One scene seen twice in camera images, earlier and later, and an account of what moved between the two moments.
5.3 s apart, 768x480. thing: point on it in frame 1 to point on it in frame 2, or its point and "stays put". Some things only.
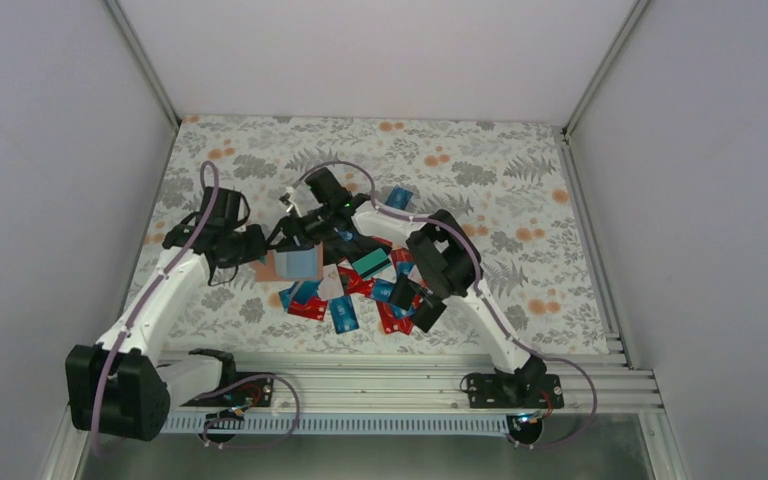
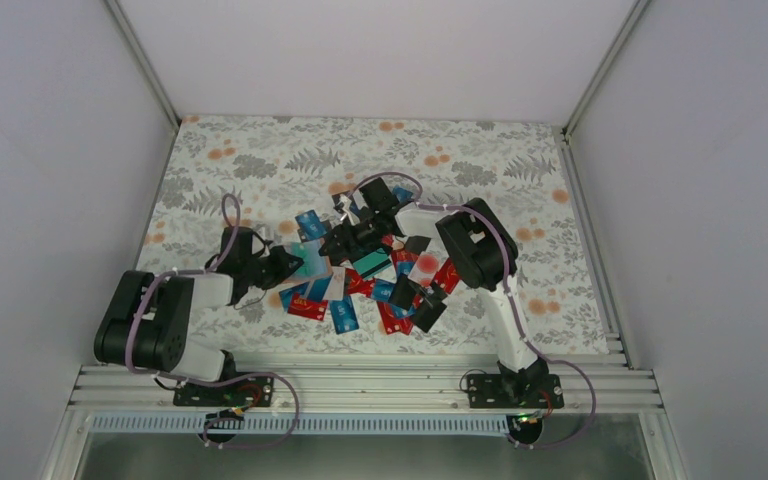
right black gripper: x=293 y=227 to x=345 y=235
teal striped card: x=372 y=263 stays put
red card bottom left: x=314 y=308 stays put
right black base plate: x=515 y=391 stays put
